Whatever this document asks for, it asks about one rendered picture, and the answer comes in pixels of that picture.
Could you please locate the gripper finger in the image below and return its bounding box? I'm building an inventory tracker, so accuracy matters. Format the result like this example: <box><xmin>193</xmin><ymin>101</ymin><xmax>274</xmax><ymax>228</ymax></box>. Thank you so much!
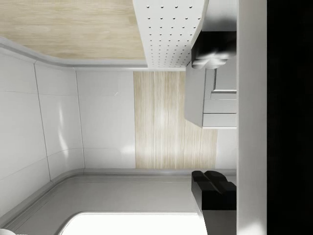
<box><xmin>191</xmin><ymin>170</ymin><xmax>237</xmax><ymax>212</ymax></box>
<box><xmin>191</xmin><ymin>30</ymin><xmax>237</xmax><ymax>71</ymax></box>

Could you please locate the white cabinet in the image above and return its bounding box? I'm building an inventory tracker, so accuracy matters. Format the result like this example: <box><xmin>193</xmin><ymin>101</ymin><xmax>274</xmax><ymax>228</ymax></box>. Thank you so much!
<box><xmin>184</xmin><ymin>67</ymin><xmax>237</xmax><ymax>130</ymax></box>

